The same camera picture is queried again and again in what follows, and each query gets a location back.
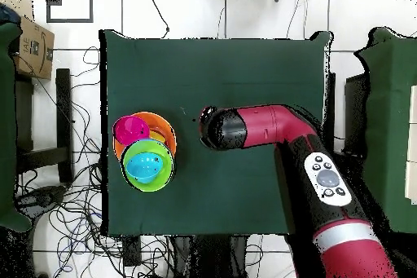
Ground large orange-yellow bowl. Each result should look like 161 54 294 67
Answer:
113 111 178 163

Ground yellow cup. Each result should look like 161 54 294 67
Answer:
148 129 168 144

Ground small magenta bowl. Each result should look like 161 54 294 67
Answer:
112 115 151 147

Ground large green bowl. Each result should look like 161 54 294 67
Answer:
121 139 175 193

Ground small light blue bowl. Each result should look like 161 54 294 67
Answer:
125 152 166 185

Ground white box stack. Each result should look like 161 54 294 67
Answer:
404 84 417 205

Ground dark green tablecloth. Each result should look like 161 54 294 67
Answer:
99 29 334 237

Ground black metal stand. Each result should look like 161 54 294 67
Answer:
15 68 75 185

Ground cardboard box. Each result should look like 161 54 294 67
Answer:
9 0 55 81

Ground green cloth-covered table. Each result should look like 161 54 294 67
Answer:
0 21 33 232
353 26 417 235

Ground black cable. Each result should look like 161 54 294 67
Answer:
145 0 171 40

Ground tangle of black cables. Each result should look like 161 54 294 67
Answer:
14 46 177 278

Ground black square frame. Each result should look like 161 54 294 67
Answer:
46 0 94 24

